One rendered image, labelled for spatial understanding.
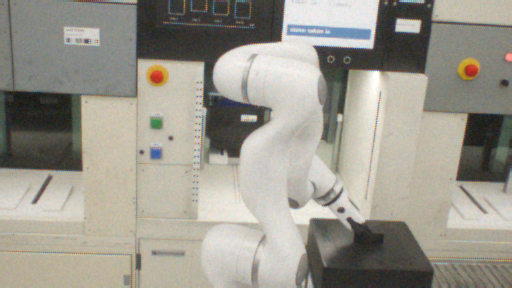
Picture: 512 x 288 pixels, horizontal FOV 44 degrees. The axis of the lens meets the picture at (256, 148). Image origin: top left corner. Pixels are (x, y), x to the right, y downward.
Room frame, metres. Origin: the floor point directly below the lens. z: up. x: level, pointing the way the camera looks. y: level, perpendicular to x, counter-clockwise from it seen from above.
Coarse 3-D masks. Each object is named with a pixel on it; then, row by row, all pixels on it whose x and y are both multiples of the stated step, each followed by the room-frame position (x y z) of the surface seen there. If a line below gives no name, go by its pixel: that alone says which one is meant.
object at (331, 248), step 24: (312, 240) 1.58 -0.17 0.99; (336, 240) 1.53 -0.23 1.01; (360, 240) 1.53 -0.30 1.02; (384, 240) 1.55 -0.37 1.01; (408, 240) 1.57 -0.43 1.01; (312, 264) 1.54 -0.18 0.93; (336, 264) 1.41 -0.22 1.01; (360, 264) 1.41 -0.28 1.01; (384, 264) 1.42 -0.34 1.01; (408, 264) 1.43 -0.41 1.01
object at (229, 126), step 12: (216, 96) 2.60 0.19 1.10; (216, 108) 2.41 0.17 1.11; (228, 108) 2.41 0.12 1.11; (240, 108) 2.42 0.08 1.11; (252, 108) 2.42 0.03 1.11; (264, 108) 2.42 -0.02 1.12; (216, 120) 2.41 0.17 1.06; (228, 120) 2.41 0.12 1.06; (240, 120) 2.42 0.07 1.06; (252, 120) 2.42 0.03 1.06; (216, 132) 2.41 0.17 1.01; (228, 132) 2.41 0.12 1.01; (240, 132) 2.42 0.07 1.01; (252, 132) 2.42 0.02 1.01; (216, 144) 2.41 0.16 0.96; (228, 144) 2.41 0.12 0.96; (240, 144) 2.42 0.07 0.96
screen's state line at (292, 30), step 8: (288, 24) 1.91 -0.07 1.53; (288, 32) 1.91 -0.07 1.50; (296, 32) 1.91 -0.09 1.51; (304, 32) 1.91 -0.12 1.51; (312, 32) 1.91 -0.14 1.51; (320, 32) 1.92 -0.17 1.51; (328, 32) 1.92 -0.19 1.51; (336, 32) 1.92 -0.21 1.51; (344, 32) 1.92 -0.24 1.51; (352, 32) 1.93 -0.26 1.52; (360, 32) 1.93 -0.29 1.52; (368, 32) 1.93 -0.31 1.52
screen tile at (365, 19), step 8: (336, 0) 1.92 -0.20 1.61; (344, 0) 1.92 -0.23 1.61; (352, 0) 1.93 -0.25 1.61; (360, 0) 1.93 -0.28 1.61; (368, 0) 1.93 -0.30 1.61; (336, 8) 1.92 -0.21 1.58; (368, 8) 1.93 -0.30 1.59; (336, 16) 1.92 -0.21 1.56; (344, 16) 1.92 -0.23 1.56; (352, 16) 1.93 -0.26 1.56; (360, 16) 1.93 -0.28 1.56; (368, 16) 1.93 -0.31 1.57; (368, 24) 1.93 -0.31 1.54
